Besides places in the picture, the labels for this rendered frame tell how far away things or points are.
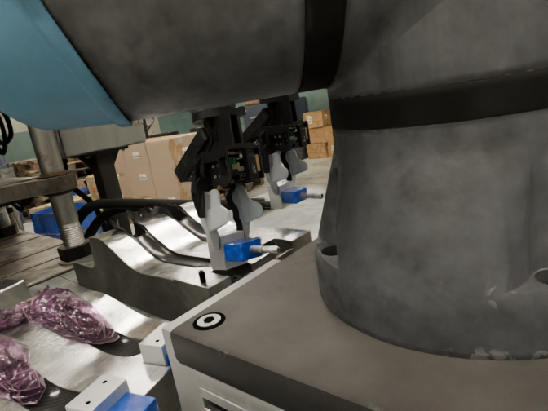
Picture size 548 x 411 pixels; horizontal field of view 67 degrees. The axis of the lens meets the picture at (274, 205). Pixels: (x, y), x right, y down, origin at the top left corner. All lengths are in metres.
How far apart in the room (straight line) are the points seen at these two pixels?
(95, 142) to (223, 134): 0.91
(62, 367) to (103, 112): 0.47
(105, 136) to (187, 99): 1.34
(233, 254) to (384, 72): 0.51
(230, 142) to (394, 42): 0.47
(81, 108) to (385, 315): 0.14
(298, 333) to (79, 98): 0.13
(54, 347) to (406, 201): 0.54
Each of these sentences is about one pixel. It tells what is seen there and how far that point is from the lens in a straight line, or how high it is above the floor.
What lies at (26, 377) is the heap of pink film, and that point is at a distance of 0.59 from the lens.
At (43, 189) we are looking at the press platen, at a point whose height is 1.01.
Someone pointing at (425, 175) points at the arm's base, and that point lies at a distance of 0.17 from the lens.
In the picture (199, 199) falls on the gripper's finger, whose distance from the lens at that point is 0.64.
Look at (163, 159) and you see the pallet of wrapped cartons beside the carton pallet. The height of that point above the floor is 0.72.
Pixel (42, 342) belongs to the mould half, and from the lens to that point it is 0.64.
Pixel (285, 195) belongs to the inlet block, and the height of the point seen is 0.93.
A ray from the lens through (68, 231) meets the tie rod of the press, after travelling 1.32.
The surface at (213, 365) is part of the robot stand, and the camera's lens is 0.21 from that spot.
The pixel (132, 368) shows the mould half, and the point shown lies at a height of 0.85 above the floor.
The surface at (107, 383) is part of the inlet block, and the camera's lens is 0.51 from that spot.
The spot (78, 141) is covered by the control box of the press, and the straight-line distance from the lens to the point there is 1.47.
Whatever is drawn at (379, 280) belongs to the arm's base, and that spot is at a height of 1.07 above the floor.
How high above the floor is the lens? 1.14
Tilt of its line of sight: 14 degrees down
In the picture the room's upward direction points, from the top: 10 degrees counter-clockwise
